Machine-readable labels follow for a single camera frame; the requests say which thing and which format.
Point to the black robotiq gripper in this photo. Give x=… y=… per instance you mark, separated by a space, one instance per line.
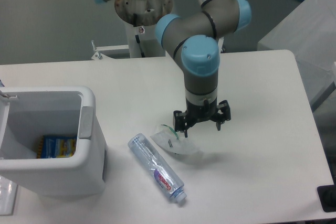
x=219 y=114

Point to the white covered side table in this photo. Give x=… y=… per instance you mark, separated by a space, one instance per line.
x=309 y=33

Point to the white plastic trash can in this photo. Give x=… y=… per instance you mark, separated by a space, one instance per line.
x=28 y=114

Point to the white pedestal base bracket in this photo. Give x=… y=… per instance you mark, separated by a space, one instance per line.
x=113 y=49

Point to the clear plastic water bottle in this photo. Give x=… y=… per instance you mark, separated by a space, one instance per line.
x=151 y=160

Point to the blue yellow snack packet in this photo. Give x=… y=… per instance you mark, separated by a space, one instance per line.
x=53 y=146

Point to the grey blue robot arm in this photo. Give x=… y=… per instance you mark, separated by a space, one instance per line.
x=193 y=43

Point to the clear plastic wrapper with green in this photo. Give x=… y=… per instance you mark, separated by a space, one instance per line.
x=171 y=141

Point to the black device at table edge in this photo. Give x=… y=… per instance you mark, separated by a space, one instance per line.
x=327 y=197

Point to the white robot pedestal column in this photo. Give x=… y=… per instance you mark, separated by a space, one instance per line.
x=141 y=16

